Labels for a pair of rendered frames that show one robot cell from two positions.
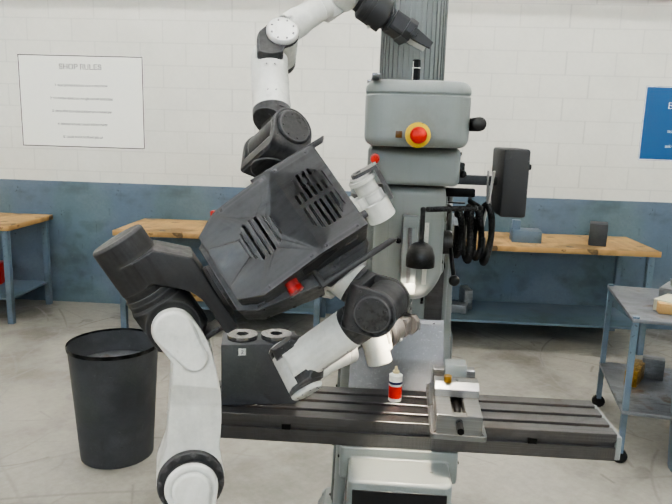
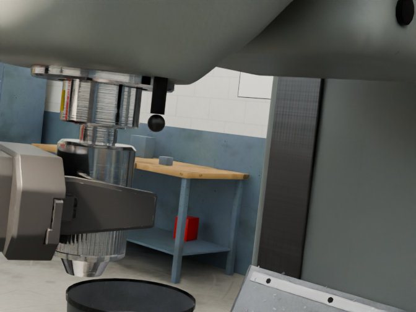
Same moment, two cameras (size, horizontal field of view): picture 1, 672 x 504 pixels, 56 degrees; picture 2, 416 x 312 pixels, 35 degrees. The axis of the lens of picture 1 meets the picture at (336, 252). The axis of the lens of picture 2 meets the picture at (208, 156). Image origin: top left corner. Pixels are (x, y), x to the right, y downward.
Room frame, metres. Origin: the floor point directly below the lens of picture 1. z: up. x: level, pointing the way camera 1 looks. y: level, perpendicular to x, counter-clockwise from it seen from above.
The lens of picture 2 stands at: (1.52, -0.50, 1.29)
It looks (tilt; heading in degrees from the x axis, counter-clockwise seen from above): 3 degrees down; 39
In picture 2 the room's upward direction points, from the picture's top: 6 degrees clockwise
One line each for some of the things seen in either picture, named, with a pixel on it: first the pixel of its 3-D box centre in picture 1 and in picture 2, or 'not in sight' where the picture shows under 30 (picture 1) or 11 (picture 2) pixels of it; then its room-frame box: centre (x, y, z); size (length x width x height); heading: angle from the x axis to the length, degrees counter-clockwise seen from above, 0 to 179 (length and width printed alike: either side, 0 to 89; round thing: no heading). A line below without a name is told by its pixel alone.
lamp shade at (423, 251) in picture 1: (420, 254); not in sight; (1.56, -0.21, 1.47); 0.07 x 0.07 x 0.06
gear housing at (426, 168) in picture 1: (411, 163); not in sight; (1.82, -0.21, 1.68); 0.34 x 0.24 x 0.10; 176
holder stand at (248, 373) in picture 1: (259, 365); not in sight; (1.81, 0.22, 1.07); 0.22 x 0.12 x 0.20; 98
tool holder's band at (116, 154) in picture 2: not in sight; (96, 151); (1.78, -0.20, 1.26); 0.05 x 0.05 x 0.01
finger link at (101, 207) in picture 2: not in sight; (105, 208); (1.77, -0.23, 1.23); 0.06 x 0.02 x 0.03; 155
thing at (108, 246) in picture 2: not in sight; (91, 206); (1.78, -0.20, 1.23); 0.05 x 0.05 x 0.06
